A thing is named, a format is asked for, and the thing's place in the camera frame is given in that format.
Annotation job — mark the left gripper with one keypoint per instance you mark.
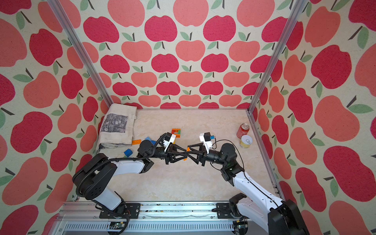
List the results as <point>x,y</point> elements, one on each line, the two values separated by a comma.
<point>173,149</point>

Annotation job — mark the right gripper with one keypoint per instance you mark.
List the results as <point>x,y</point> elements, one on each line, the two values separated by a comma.
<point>204,155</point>

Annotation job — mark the orange lego brick small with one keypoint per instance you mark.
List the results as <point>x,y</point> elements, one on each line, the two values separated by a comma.
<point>186,151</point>

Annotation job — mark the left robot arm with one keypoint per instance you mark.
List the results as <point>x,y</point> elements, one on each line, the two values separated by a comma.
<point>92,180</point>

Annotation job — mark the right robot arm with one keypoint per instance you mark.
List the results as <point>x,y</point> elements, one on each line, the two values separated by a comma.
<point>258,194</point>

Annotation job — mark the dark blue lego brick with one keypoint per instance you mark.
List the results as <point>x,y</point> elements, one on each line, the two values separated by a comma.
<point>128,152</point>

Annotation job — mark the yellow tin can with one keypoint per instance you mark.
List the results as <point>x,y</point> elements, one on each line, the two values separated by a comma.
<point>246,141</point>

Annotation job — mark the red soda can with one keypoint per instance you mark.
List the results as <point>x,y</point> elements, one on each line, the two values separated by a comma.
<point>243,130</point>

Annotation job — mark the folded beige towel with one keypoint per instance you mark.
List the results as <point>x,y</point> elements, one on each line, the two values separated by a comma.
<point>117,127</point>

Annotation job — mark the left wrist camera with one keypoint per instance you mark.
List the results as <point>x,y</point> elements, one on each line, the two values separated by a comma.
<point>167,140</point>

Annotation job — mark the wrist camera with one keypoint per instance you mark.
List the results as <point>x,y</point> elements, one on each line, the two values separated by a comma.
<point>167,140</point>
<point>206,139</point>

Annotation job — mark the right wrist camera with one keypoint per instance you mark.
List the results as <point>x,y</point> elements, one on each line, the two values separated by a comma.
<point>206,139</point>

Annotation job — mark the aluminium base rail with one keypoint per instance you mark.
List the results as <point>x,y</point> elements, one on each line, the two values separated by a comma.
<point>242,217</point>

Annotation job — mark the right frame post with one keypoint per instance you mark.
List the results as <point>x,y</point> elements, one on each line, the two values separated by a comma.
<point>280,46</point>

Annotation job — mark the frame post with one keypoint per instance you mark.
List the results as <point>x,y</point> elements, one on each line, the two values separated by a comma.
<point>280,46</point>
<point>68,28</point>

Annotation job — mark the left frame post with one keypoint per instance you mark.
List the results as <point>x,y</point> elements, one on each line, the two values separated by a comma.
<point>68,28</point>

